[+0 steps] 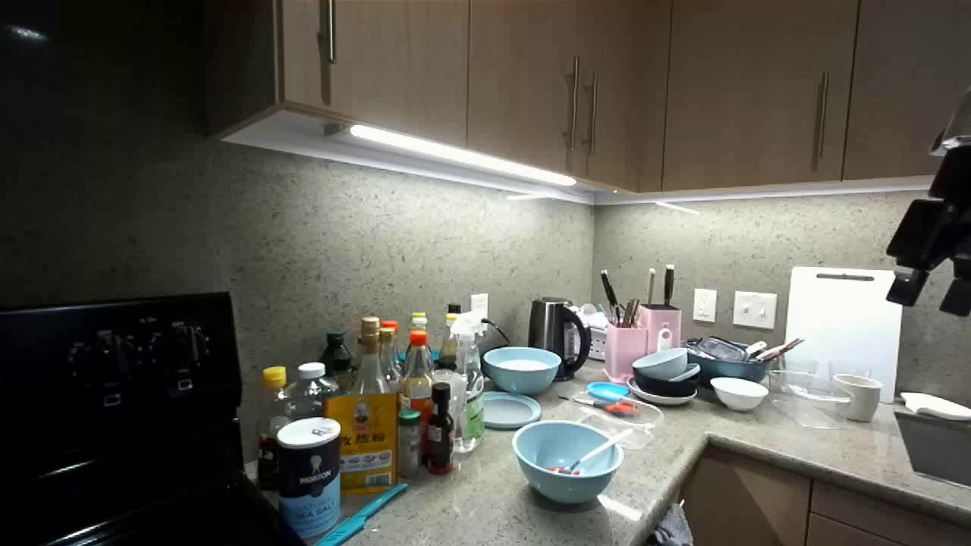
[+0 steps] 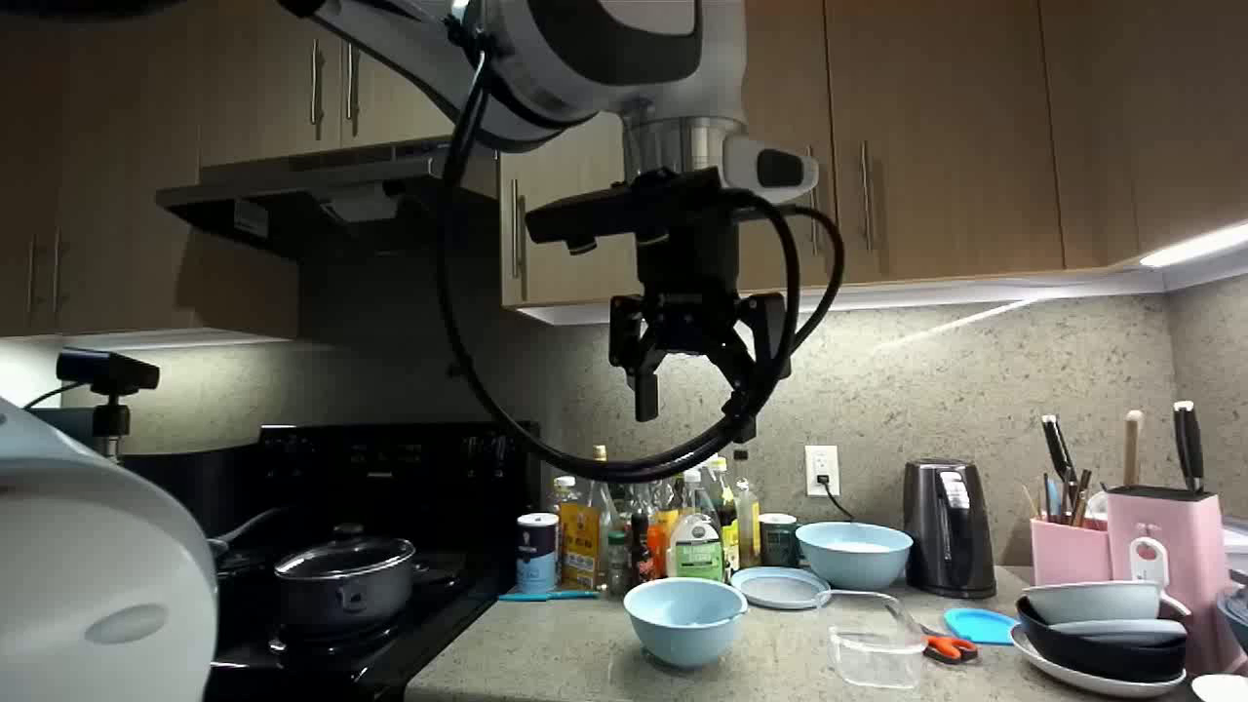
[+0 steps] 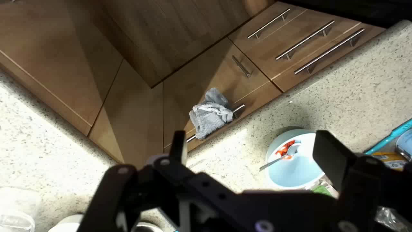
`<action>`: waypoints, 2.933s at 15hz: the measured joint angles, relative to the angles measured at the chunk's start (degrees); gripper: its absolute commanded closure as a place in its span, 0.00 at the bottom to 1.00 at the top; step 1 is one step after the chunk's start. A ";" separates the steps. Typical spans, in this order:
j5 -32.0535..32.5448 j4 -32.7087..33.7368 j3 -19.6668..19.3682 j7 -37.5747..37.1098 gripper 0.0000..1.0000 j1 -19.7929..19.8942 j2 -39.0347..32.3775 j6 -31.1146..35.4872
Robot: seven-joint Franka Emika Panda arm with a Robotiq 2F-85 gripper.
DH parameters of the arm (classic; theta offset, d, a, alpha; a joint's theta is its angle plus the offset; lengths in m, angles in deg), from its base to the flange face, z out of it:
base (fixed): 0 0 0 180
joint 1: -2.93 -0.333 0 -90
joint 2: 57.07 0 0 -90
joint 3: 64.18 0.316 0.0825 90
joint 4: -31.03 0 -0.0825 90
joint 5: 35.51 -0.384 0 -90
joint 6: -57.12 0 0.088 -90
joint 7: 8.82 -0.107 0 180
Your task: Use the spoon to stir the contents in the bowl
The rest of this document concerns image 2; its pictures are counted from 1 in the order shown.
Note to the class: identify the dark green jar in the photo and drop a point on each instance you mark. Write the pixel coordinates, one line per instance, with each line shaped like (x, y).
(778, 538)

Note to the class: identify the small white bowl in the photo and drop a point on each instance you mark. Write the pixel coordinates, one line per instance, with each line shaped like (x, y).
(1222, 686)

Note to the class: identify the pink utensil holder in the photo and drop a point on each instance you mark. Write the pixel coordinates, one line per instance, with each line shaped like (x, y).
(1067, 551)

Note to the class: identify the pink knife block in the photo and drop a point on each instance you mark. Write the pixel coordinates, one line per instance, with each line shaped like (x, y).
(1172, 538)

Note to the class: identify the white plate under bowls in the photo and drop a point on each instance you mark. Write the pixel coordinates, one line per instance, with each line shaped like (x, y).
(1094, 682)

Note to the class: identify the clear plastic container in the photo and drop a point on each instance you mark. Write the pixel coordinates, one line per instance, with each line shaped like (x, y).
(875, 641)

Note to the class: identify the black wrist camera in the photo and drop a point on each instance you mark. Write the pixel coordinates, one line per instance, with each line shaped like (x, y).
(655, 208)

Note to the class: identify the white wall outlet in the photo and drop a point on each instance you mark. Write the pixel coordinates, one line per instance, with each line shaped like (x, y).
(819, 468)

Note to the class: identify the black camera on stand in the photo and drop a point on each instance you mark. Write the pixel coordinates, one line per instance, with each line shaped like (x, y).
(108, 374)

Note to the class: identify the black pan with lid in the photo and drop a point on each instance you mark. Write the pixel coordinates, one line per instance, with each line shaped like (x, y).
(312, 589)

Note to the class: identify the light blue front bowl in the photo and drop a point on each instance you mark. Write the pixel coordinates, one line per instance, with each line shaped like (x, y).
(683, 621)

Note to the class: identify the yellow oil bottle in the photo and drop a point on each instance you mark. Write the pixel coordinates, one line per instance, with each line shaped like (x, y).
(583, 508)

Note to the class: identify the blue silicone lid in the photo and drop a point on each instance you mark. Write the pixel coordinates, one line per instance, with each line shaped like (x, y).
(981, 624)

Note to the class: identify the black electric kettle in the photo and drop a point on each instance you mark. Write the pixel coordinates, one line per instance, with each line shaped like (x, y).
(945, 521)

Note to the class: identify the blue white salt canister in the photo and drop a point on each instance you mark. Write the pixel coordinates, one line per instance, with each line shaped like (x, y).
(537, 561)

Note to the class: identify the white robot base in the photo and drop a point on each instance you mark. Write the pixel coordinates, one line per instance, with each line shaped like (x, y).
(108, 582)

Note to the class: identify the green label bottle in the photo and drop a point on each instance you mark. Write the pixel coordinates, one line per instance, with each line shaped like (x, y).
(696, 543)

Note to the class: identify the light blue plate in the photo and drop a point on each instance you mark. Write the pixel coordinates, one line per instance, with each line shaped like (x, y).
(780, 585)

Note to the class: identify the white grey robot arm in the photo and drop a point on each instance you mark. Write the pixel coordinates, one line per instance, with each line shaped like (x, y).
(672, 70)

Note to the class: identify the light blue bowl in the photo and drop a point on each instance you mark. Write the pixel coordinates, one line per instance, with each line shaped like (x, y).
(855, 556)
(683, 621)

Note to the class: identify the teal spatula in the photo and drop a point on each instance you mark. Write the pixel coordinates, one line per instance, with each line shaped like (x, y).
(548, 598)

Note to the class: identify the range hood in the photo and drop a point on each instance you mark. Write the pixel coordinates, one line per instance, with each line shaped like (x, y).
(321, 203)

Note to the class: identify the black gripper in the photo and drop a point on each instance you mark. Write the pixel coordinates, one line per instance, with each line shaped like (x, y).
(691, 304)

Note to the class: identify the light blue back bowl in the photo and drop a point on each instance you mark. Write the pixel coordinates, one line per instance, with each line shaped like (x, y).
(855, 556)

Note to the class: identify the orange handled scissors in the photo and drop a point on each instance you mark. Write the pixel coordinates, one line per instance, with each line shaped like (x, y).
(938, 645)

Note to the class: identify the black stove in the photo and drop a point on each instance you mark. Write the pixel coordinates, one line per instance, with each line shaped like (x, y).
(453, 487)

